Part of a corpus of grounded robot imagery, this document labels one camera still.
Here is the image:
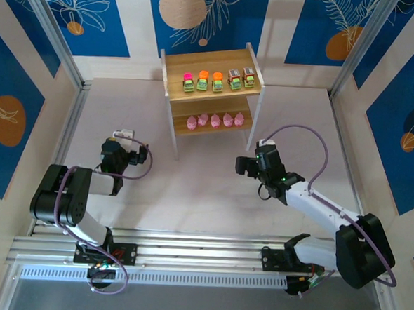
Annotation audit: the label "green truck with pink mixer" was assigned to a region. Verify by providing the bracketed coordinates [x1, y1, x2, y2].
[181, 72, 196, 95]

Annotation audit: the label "green truck with ladder box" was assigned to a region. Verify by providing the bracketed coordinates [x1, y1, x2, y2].
[227, 68, 243, 92]
[241, 67, 258, 90]

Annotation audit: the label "green truck with orange mixer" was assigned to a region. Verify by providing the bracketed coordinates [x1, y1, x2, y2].
[211, 70, 225, 93]
[196, 69, 210, 92]

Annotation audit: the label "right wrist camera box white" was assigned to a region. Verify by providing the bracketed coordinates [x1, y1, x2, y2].
[255, 137, 277, 150]

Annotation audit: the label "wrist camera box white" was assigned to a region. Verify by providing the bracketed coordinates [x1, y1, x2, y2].
[111, 128, 135, 148]
[255, 137, 277, 150]

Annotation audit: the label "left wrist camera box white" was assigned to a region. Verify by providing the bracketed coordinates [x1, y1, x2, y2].
[111, 128, 135, 148]

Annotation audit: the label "right wrist black cable loop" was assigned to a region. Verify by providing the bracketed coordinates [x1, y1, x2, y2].
[256, 184, 273, 202]

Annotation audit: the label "aluminium side rail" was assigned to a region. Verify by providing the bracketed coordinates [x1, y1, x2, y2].
[28, 77, 95, 240]
[317, 93, 382, 250]

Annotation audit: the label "wooden shelf with white frame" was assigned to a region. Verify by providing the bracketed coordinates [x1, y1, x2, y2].
[153, 37, 269, 166]

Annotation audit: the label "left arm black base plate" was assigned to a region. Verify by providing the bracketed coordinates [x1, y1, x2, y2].
[72, 240, 139, 267]

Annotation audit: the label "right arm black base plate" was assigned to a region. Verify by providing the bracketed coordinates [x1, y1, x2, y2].
[260, 248, 325, 275]

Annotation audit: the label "aluminium mounting rail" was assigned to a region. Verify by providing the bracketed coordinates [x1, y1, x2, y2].
[5, 220, 396, 288]

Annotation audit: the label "slotted white cable duct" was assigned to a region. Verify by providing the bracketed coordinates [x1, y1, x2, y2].
[19, 259, 289, 296]

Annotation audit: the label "aluminium frame post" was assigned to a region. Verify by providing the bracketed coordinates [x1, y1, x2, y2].
[328, 0, 403, 104]
[11, 0, 98, 90]

